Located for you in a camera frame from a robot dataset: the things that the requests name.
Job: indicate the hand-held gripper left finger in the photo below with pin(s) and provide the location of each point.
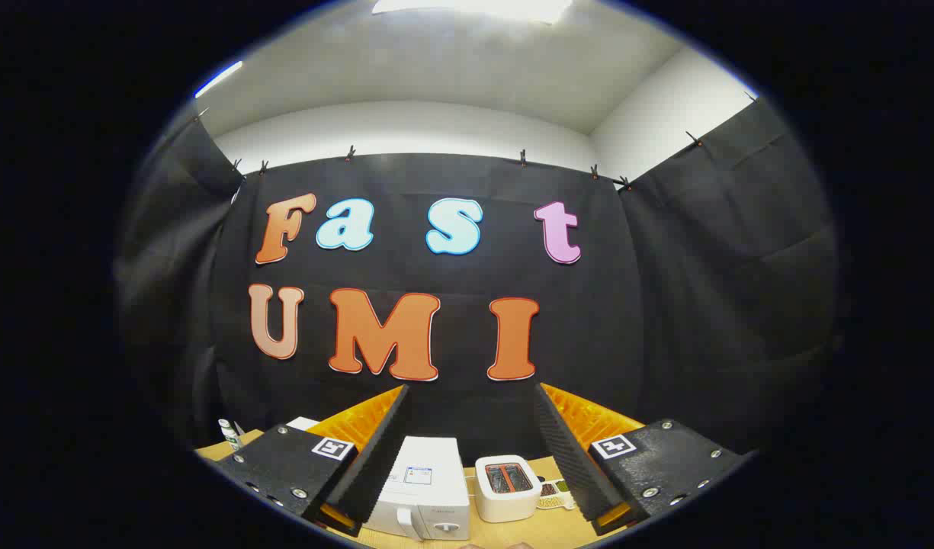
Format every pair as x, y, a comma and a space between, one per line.
379, 465

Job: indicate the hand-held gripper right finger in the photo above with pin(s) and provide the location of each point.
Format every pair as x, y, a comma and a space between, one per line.
573, 465

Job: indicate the white microwave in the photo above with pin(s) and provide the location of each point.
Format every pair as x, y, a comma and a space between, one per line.
428, 488

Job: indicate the white divided dish of beans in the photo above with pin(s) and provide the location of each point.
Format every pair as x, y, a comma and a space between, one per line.
552, 499

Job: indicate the white toaster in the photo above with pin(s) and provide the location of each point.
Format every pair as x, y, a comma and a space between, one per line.
505, 499

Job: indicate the white paper box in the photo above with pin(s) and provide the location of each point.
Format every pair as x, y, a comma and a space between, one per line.
303, 422

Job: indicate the small white bottle green cap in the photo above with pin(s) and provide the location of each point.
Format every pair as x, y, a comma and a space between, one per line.
229, 436

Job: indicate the row of small cloth clips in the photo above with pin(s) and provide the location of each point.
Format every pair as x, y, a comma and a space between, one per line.
351, 153

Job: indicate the ceiling strip light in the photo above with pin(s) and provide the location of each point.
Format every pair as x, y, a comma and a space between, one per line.
217, 78

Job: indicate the ceiling light panel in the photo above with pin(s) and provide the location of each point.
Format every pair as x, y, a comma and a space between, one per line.
474, 8

